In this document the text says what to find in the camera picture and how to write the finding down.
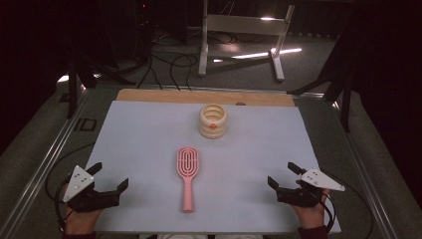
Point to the pink hairbrush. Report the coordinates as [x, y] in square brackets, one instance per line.
[187, 189]

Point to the person's left hand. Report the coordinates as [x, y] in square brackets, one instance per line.
[80, 223]

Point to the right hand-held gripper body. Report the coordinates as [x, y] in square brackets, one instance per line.
[298, 196]

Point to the aluminium rail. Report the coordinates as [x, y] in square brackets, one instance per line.
[310, 95]
[368, 186]
[40, 172]

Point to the person's right hand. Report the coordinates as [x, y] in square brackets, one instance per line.
[311, 217]

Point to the pale blue table mat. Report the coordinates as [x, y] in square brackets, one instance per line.
[239, 166]

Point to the black tripod stand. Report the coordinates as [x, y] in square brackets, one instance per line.
[72, 89]
[345, 99]

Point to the white metal stand frame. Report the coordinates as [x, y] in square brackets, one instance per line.
[244, 25]

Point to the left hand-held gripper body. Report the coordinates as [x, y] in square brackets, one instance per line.
[99, 200]

